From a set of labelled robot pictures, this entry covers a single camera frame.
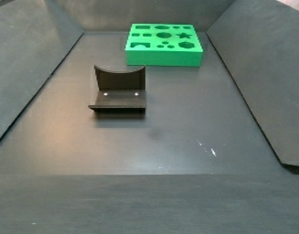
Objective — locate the black L-shaped holder stand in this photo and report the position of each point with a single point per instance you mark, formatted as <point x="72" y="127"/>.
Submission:
<point x="120" y="89"/>

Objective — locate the green shape sorter block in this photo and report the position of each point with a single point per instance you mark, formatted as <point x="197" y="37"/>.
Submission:
<point x="163" y="45"/>

